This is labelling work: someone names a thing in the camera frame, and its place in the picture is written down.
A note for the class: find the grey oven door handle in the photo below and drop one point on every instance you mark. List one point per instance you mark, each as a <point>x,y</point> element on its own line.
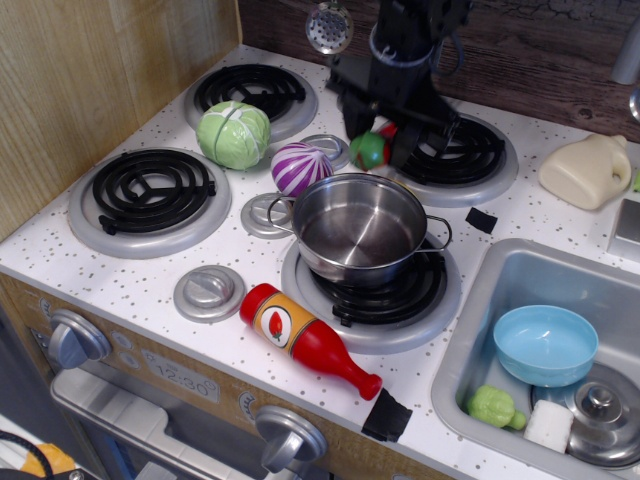
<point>158,440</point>

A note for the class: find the middle grey stove knob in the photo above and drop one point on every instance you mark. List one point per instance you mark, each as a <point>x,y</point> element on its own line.
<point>335,149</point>

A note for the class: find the oven knob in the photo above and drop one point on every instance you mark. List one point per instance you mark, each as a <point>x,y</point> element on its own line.
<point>75,340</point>
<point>289,437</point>

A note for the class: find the black burner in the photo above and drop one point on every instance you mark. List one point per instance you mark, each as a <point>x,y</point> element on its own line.
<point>287,99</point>
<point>478,164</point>
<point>149,203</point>
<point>396,317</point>

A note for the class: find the purple striped toy onion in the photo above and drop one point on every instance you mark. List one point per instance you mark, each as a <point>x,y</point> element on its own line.
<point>297,165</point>

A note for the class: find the back right black burner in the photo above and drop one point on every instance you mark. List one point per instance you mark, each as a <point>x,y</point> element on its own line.
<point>478,164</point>

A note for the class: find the green toy vegetable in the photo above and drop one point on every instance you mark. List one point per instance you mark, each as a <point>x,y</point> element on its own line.
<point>495,407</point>

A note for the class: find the light blue bowl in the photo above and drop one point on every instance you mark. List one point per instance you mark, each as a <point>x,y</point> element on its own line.
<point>545,346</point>

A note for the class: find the grey sink basin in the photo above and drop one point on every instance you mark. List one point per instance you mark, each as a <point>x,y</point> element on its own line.
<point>515,273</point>

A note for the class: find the orange object bottom left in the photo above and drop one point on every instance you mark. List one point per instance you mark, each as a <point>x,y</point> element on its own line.
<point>58,460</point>

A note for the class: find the red toy ketchup bottle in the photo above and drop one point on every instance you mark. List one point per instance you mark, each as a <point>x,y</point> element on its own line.
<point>303,337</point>

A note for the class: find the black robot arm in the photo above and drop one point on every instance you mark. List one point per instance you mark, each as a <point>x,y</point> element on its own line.
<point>409,30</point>

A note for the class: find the small black tape square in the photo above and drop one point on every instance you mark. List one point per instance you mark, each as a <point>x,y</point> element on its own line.
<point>481,221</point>

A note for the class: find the front grey stove knob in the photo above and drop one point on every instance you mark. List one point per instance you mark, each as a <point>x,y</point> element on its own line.
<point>209,294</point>

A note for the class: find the right oven knob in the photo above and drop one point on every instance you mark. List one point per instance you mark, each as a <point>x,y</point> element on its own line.
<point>289,437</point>

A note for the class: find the red toy chili pepper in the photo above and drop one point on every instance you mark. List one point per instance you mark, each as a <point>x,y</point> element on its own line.
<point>372,149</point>

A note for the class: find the grey stove knob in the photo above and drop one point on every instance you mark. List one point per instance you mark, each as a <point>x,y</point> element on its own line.
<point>262,215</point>
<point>335,149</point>
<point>209,294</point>

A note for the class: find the stainless steel pot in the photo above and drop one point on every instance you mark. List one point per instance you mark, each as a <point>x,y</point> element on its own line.
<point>358,229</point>

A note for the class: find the cream toy jug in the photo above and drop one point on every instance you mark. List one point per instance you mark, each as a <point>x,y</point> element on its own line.
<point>588,173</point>

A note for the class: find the white cylinder toy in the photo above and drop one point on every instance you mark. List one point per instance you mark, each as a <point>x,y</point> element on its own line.
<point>550,426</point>

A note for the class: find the green toy cabbage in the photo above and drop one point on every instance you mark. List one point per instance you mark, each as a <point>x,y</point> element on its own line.
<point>234,135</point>

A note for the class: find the silver faucet base block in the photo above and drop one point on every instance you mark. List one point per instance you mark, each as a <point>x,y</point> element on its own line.
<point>625,236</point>

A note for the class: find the silver faucet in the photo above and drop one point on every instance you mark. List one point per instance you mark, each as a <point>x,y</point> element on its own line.
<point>625,70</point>

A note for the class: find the steel pot lid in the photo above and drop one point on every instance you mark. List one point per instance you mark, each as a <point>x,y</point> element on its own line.
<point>605,406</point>

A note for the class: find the back left black burner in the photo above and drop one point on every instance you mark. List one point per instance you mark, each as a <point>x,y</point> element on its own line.
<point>287,99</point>

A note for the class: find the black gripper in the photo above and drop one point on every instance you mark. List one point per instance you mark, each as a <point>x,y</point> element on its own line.
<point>403,92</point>

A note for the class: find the front left black burner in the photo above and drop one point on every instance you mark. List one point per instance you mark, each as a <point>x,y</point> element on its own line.
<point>149,203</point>

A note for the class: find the left oven knob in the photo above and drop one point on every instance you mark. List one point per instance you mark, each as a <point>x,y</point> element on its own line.
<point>75,340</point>

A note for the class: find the hanging metal strainer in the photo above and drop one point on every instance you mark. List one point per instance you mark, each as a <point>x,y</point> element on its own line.
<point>329,27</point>

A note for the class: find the oven clock display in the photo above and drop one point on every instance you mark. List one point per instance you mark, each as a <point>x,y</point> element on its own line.
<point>182,376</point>

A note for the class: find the front right black burner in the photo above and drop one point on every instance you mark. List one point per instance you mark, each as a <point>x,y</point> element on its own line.
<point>396,317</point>

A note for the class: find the centre grey stove knob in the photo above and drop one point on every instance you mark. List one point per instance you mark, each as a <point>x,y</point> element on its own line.
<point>262,215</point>

